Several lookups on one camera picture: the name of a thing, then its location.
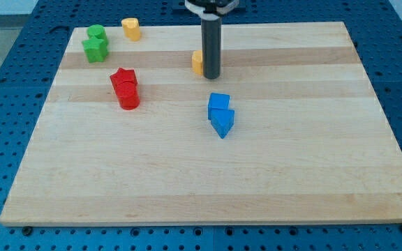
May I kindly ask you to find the yellow hexagon block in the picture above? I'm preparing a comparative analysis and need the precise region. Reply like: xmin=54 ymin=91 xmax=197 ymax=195
xmin=191 ymin=50 xmax=203 ymax=75

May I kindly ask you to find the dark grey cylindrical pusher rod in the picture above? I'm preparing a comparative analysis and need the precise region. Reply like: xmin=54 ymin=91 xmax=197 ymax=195
xmin=201 ymin=17 xmax=221 ymax=79

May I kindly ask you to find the green star block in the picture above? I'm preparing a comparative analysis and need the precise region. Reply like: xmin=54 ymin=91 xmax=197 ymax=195
xmin=82 ymin=37 xmax=108 ymax=63

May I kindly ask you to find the wooden board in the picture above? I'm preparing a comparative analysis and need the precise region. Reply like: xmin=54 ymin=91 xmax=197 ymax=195
xmin=0 ymin=22 xmax=402 ymax=227

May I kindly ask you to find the blue cube block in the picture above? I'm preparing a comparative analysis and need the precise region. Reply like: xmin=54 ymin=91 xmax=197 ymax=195
xmin=207 ymin=93 xmax=230 ymax=120

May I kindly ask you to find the green cylinder block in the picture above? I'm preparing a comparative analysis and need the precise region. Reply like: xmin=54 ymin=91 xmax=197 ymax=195
xmin=87 ymin=24 xmax=109 ymax=45

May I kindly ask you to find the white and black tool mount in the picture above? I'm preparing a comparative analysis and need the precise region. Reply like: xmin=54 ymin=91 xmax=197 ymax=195
xmin=184 ymin=0 xmax=239 ymax=17

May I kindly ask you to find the blue triangle block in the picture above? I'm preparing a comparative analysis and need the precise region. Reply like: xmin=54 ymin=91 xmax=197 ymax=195
xmin=211 ymin=109 xmax=235 ymax=139

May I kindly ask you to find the red star block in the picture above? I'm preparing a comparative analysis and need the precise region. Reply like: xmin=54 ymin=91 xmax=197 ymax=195
xmin=110 ymin=68 xmax=138 ymax=90

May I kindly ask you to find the red cylinder block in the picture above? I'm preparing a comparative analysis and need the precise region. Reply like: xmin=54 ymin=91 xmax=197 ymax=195
xmin=115 ymin=82 xmax=140 ymax=110

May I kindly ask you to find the yellow heart block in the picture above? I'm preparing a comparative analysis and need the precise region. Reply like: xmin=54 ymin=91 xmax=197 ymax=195
xmin=121 ymin=17 xmax=142 ymax=42

